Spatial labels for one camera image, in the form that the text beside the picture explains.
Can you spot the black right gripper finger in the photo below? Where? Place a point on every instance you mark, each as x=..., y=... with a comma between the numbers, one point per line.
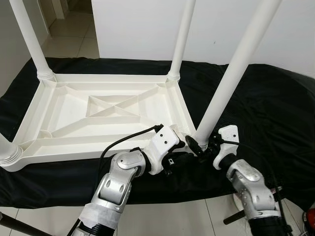
x=193, y=145

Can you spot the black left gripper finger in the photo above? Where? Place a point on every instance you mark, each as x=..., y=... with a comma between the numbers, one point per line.
x=180, y=143

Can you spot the white plastic table leg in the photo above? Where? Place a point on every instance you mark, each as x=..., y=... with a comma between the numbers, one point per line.
x=236, y=64
x=32, y=39
x=183, y=34
x=10, y=152

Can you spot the white plastic table top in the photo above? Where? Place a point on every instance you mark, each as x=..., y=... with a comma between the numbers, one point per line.
x=74, y=113

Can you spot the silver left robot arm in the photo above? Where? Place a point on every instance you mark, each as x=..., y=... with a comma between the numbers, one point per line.
x=115, y=191

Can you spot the white standing fan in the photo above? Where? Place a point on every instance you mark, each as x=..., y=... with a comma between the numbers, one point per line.
x=241, y=201

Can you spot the black metal table leg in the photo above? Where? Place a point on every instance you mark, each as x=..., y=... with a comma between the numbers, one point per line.
x=236, y=216
x=19, y=225

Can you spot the black red floor device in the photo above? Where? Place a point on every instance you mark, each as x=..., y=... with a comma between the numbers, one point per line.
x=310, y=221

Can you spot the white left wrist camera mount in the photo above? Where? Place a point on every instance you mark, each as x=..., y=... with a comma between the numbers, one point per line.
x=162, y=145

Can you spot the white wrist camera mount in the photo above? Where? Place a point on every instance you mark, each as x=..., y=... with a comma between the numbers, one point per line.
x=227, y=137
x=162, y=145

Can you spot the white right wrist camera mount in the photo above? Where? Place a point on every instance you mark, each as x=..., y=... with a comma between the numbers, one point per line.
x=227, y=137

